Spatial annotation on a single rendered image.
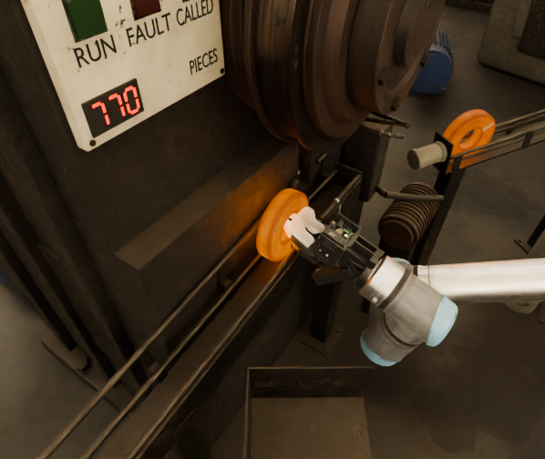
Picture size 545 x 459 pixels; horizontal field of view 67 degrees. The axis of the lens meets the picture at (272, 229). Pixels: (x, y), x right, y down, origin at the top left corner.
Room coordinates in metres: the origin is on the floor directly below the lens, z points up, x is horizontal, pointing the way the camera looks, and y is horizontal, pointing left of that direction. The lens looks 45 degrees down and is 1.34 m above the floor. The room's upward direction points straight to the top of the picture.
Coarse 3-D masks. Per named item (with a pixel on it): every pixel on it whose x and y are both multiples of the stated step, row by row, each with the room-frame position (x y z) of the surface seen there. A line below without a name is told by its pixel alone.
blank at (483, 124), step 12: (456, 120) 1.00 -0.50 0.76; (468, 120) 0.99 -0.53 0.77; (480, 120) 1.00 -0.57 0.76; (492, 120) 1.01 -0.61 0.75; (444, 132) 1.00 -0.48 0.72; (456, 132) 0.98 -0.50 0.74; (480, 132) 1.01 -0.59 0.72; (492, 132) 1.02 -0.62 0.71; (456, 144) 0.98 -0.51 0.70; (468, 144) 1.02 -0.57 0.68; (480, 144) 1.01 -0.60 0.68
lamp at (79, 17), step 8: (72, 0) 0.44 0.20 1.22; (80, 0) 0.45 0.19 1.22; (88, 0) 0.46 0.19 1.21; (96, 0) 0.46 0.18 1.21; (72, 8) 0.44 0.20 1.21; (80, 8) 0.45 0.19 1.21; (88, 8) 0.46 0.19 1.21; (96, 8) 0.46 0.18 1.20; (72, 16) 0.44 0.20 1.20; (80, 16) 0.45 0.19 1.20; (88, 16) 0.45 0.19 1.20; (96, 16) 0.46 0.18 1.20; (80, 24) 0.44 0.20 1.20; (88, 24) 0.45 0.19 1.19; (96, 24) 0.46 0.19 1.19; (104, 24) 0.47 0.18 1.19; (80, 32) 0.44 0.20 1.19; (88, 32) 0.45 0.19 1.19; (96, 32) 0.46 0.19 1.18
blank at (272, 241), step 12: (288, 192) 0.63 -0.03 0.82; (300, 192) 0.64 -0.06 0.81; (276, 204) 0.59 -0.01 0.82; (288, 204) 0.60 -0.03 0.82; (300, 204) 0.63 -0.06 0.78; (264, 216) 0.58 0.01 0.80; (276, 216) 0.57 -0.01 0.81; (288, 216) 0.60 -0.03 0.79; (264, 228) 0.56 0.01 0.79; (276, 228) 0.56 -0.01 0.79; (264, 240) 0.55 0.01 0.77; (276, 240) 0.56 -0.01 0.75; (288, 240) 0.60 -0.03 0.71; (264, 252) 0.54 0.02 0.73; (276, 252) 0.56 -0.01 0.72; (288, 252) 0.60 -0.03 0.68
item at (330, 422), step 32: (256, 384) 0.31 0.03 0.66; (288, 384) 0.31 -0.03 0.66; (320, 384) 0.31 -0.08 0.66; (352, 384) 0.31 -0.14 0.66; (256, 416) 0.28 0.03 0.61; (288, 416) 0.28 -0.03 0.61; (320, 416) 0.28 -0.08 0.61; (352, 416) 0.28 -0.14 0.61; (256, 448) 0.23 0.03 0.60; (288, 448) 0.23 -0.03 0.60; (320, 448) 0.23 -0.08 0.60; (352, 448) 0.23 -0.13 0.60
